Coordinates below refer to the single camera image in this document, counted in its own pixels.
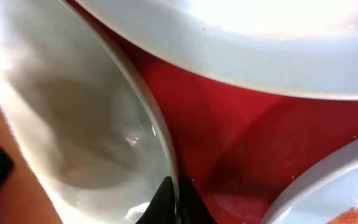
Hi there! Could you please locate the light blue plate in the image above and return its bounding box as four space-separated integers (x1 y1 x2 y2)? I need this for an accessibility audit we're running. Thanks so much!
79 0 358 100
262 139 358 224
0 0 180 224

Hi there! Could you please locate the red plastic tray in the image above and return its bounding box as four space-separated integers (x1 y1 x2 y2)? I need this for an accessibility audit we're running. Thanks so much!
72 1 358 223

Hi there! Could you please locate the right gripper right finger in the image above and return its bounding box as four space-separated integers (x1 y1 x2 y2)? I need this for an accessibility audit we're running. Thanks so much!
180 178 217 224

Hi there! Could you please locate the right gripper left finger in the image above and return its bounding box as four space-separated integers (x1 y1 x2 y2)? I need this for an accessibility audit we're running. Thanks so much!
136 176 176 224

